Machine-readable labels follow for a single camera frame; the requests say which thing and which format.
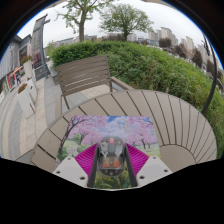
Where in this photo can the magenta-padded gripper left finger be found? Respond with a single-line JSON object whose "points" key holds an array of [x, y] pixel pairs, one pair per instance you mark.
{"points": [[86, 159]]}

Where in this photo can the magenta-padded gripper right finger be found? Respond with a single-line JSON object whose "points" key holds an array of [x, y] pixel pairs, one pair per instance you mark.
{"points": [[137, 159]]}

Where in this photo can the transparent computer mouse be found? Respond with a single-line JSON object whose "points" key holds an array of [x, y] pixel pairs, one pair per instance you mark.
{"points": [[111, 156]]}

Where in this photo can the flower print mouse pad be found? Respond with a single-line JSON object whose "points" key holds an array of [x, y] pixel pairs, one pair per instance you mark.
{"points": [[86, 130]]}

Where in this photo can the white planter box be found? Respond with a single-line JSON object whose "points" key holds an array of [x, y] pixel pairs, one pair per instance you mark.
{"points": [[26, 101]]}

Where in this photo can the slatted brown chair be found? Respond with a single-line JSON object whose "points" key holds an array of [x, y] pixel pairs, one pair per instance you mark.
{"points": [[85, 75]]}

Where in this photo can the green hedge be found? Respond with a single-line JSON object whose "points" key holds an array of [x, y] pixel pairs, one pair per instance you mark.
{"points": [[156, 66]]}

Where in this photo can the dark curved umbrella pole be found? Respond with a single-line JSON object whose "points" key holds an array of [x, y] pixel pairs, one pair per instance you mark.
{"points": [[211, 80]]}

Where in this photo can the tall grey sign pillar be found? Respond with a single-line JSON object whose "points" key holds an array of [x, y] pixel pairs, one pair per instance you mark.
{"points": [[38, 46]]}

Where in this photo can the distant apartment buildings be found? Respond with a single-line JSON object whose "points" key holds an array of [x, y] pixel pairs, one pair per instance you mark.
{"points": [[166, 34]]}

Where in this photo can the thin-crowned tree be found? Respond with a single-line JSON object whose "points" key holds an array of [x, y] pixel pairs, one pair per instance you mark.
{"points": [[81, 23]]}

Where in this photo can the round-crowned tree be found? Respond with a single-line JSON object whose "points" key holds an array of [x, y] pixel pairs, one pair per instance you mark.
{"points": [[126, 20]]}

